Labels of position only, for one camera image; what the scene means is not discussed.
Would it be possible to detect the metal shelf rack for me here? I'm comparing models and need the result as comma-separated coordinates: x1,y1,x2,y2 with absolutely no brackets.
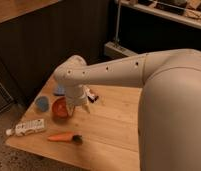
104,0,201,59

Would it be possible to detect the blue sponge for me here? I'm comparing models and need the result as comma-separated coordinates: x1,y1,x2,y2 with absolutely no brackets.
53,85,65,96

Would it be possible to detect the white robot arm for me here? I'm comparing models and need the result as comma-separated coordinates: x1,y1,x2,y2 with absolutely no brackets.
54,49,201,171

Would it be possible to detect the orange toy carrot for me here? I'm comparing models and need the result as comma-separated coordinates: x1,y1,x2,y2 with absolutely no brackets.
48,132,82,143

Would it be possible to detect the white toothpaste tube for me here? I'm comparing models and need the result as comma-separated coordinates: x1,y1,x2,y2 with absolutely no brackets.
6,119,46,136

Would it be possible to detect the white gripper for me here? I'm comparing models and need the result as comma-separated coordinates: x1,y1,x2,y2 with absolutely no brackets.
65,85,90,117

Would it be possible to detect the red ceramic bowl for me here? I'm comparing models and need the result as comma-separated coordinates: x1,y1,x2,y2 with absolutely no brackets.
51,97,70,119

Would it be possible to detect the white red black packet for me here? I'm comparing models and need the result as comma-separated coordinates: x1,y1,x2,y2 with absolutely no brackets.
85,87,99,103

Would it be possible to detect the dark wooden cabinet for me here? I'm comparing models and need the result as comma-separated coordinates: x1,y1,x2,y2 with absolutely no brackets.
0,0,112,105

